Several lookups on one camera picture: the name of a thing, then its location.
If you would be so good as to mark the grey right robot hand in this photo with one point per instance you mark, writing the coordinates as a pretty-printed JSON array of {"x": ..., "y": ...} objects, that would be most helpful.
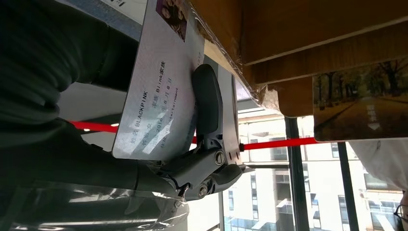
[{"x": 79, "y": 185}]

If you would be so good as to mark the silver kiosk display stand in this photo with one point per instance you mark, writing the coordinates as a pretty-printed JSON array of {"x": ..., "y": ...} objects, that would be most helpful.
[{"x": 229, "y": 127}]

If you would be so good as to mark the red barrier belt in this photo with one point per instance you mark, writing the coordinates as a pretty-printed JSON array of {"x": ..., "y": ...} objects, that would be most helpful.
[{"x": 277, "y": 144}]

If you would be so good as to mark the black eyeglasses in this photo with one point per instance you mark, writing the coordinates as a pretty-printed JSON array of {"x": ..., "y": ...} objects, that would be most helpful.
[{"x": 401, "y": 213}]

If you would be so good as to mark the black window frame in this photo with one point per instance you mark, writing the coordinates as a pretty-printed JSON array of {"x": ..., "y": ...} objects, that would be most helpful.
[{"x": 296, "y": 191}]

